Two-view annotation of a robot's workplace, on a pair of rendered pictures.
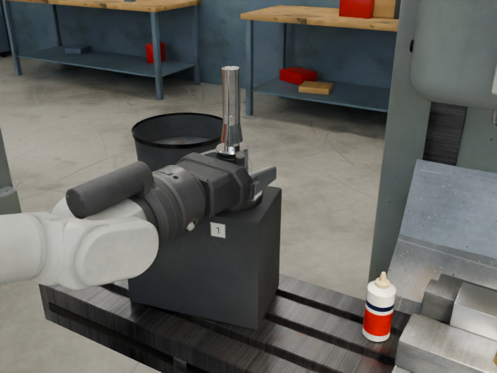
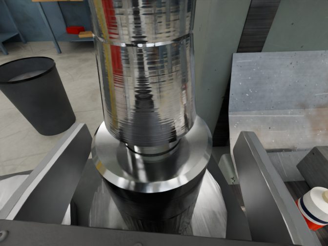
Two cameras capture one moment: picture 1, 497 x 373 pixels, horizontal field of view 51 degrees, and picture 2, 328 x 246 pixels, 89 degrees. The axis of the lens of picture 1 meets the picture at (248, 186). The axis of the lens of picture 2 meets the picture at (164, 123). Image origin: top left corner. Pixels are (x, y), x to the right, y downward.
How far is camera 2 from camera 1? 0.69 m
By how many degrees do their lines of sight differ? 32
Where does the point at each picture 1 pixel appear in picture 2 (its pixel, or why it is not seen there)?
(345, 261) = not seen: hidden behind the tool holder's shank
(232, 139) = (180, 120)
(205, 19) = (11, 6)
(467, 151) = (271, 38)
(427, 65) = not seen: outside the picture
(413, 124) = (233, 23)
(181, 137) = (27, 72)
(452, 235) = (263, 102)
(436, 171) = (248, 59)
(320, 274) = not seen: hidden behind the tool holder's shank
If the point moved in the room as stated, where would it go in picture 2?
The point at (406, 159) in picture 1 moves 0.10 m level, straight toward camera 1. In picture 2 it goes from (223, 55) to (248, 73)
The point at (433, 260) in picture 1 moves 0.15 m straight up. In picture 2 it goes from (255, 123) to (281, 70)
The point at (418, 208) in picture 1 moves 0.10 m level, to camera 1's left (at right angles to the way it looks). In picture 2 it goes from (239, 90) to (210, 102)
